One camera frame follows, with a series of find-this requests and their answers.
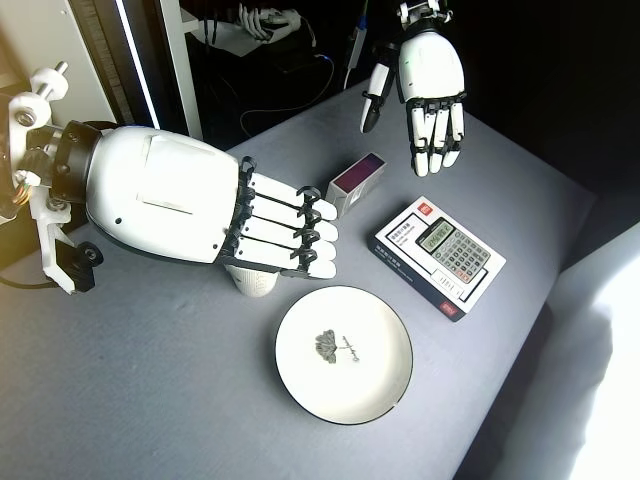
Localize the white cabinet frame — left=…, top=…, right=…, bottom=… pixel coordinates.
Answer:
left=0, top=0, right=204, bottom=142

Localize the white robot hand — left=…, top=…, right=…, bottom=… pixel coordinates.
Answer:
left=359, top=29, right=469, bottom=178
left=84, top=124, right=340, bottom=280

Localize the spare white robot hand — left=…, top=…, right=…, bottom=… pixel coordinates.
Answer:
left=237, top=3, right=304, bottom=44

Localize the white plate with dark rim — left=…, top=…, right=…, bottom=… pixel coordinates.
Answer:
left=273, top=285, right=415, bottom=426

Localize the white cable adapter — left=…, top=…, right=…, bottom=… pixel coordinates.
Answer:
left=343, top=14, right=370, bottom=90

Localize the black cable with blue plug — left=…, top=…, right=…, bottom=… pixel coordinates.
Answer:
left=238, top=52, right=336, bottom=139

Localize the grey table cloth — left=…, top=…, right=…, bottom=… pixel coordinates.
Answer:
left=0, top=77, right=599, bottom=480

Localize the boxed calculator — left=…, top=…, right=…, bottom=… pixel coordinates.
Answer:
left=367, top=195, right=507, bottom=323

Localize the small purple-topped box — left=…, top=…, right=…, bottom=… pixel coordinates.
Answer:
left=327, top=152, right=389, bottom=218

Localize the white paper cup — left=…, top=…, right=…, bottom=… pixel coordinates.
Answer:
left=224, top=263, right=281, bottom=300

